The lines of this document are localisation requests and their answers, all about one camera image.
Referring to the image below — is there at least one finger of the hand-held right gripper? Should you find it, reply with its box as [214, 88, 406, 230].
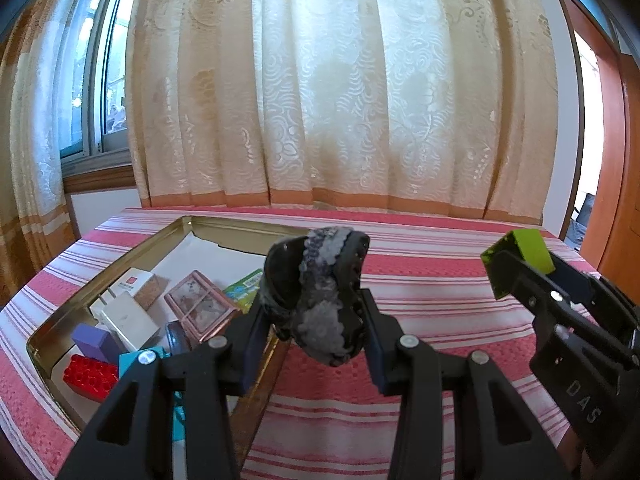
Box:
[492, 249, 640, 376]
[550, 254, 640, 351]

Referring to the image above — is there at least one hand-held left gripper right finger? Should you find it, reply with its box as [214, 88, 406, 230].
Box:
[357, 287, 571, 480]

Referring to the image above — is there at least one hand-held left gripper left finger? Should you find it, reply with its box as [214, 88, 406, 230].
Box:
[57, 287, 271, 480]

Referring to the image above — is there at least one green toy brick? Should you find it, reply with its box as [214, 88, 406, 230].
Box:
[480, 228, 556, 300]

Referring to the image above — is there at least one gold metal tin box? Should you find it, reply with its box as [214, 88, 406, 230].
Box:
[27, 215, 311, 480]

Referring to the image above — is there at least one white charger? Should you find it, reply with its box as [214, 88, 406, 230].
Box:
[90, 292, 161, 353]

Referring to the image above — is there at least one blue toy cube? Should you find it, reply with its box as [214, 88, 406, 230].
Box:
[118, 346, 188, 443]

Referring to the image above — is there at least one white box with red square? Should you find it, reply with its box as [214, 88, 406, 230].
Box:
[107, 269, 168, 313]

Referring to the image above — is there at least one purple block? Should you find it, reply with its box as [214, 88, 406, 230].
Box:
[71, 323, 121, 363]

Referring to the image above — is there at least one red toy brick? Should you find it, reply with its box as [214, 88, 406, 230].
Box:
[63, 353, 121, 403]

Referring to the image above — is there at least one red striped bedsheet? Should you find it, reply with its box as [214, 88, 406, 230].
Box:
[0, 205, 640, 480]

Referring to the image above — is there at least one white paper liner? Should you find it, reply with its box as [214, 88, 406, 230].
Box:
[155, 234, 271, 311]

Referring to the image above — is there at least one orange wooden door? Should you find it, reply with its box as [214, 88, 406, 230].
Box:
[582, 50, 640, 288]

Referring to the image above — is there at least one wooden window sill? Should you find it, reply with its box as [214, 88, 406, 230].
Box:
[62, 162, 141, 196]

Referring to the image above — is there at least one wide beige patterned curtain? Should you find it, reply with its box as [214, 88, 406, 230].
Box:
[127, 0, 558, 226]

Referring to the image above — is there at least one narrow beige patterned curtain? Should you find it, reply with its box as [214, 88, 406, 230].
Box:
[0, 0, 83, 306]

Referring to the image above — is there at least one brown wooden door frame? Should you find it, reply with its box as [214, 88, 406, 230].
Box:
[547, 0, 628, 241]

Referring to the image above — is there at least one window with metal frame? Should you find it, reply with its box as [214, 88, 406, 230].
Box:
[60, 0, 138, 158]

